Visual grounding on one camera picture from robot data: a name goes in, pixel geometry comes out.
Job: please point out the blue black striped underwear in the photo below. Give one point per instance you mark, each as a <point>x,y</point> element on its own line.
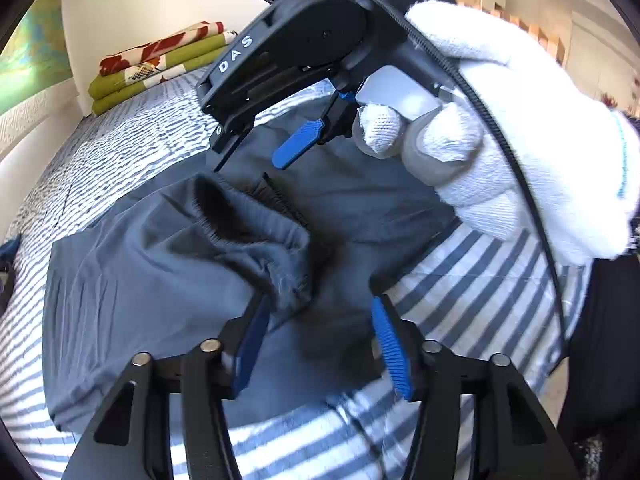
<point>8,252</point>

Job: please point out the striped blue white quilt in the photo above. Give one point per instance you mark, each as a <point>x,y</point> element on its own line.
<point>476,295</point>

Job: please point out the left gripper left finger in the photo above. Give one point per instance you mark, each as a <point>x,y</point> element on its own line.
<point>156,402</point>

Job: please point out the landscape wall tapestry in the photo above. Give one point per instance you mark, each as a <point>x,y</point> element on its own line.
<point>35,57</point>

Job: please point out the green folded blanket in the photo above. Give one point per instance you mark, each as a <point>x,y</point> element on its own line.
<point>111,90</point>

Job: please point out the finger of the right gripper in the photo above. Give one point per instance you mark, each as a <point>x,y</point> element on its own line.
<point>302,140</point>

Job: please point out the wooden slat railing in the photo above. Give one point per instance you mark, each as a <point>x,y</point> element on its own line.
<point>552,43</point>

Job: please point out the dark grey shorts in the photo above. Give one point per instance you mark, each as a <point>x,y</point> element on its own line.
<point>190,249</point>

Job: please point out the red cream folded blanket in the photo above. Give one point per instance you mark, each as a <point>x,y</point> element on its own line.
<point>118,61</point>

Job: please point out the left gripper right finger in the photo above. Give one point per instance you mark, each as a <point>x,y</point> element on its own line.
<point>512,436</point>

